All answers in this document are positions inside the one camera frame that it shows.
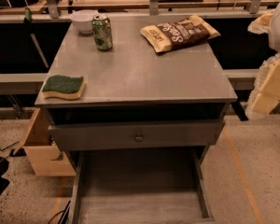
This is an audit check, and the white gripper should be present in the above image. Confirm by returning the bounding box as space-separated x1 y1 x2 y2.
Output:
247 9 280 116

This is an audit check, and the brown chip bag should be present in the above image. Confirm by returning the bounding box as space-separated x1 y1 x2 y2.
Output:
140 15 220 53

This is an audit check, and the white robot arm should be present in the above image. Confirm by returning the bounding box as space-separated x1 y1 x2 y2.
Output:
245 3 280 119

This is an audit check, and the green and yellow sponge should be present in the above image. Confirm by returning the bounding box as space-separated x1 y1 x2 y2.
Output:
41 75 86 100

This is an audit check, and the grey cabinet with drawers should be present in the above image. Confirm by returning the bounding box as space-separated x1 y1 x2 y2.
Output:
34 14 239 224

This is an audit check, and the green soda can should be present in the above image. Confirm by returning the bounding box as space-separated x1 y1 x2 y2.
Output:
92 13 113 50

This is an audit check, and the lower open grey drawer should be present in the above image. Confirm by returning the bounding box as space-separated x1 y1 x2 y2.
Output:
69 147 216 224

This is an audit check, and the white bowl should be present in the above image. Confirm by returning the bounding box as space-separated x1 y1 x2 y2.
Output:
70 9 97 34

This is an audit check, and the upper grey drawer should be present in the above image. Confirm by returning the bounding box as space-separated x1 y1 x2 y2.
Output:
48 103 231 152

